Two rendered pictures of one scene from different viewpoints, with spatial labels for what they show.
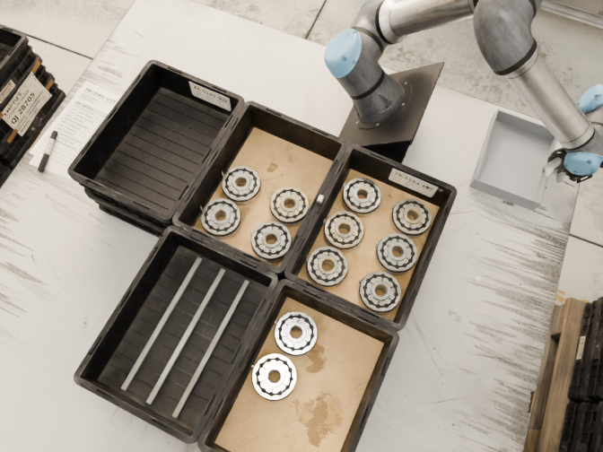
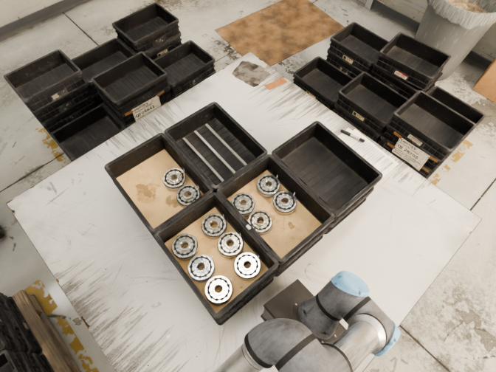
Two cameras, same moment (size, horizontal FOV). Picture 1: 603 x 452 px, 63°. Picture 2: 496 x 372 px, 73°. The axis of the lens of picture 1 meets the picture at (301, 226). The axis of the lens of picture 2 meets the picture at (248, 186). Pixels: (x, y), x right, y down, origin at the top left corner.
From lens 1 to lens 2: 0.89 m
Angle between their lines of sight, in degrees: 44
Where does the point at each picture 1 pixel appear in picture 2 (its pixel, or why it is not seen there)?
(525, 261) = not seen: outside the picture
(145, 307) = (238, 142)
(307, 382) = (164, 193)
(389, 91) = (314, 317)
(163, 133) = (336, 178)
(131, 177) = (313, 156)
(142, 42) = (425, 201)
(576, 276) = not seen: outside the picture
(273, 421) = (157, 173)
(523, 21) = (270, 343)
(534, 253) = not seen: outside the picture
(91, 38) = (485, 220)
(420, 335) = (158, 277)
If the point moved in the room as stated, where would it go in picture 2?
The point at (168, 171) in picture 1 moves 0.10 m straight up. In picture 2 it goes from (309, 173) to (313, 160)
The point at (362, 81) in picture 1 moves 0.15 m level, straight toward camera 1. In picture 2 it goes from (324, 292) to (288, 266)
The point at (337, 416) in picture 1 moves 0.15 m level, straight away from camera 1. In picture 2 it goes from (141, 199) to (122, 229)
